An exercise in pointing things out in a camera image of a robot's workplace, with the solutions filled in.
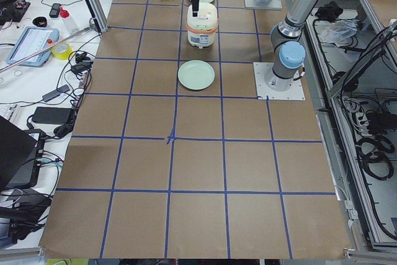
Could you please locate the white rice cooker orange handle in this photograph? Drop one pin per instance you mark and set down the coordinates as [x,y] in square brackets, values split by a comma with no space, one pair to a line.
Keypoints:
[201,29]

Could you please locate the mint green plate left side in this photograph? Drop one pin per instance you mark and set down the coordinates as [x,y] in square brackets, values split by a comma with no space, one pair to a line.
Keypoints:
[196,75]

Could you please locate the red capped clear bottle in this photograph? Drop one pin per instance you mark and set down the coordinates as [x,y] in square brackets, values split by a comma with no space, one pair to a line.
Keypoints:
[68,21]

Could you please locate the yellow tape roll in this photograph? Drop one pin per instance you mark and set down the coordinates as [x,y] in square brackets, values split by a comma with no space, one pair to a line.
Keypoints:
[61,51]

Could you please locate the blue teach pendant tablet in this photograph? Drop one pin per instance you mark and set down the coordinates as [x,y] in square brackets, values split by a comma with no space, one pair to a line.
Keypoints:
[32,40]

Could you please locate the black power brick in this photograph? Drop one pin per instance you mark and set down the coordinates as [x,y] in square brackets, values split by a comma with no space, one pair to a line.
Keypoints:
[51,115]

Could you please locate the black laptop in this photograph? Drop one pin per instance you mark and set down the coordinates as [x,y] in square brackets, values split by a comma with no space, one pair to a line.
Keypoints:
[20,154]

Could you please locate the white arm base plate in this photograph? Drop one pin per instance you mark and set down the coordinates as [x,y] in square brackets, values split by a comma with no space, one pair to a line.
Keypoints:
[271,5]
[271,87]

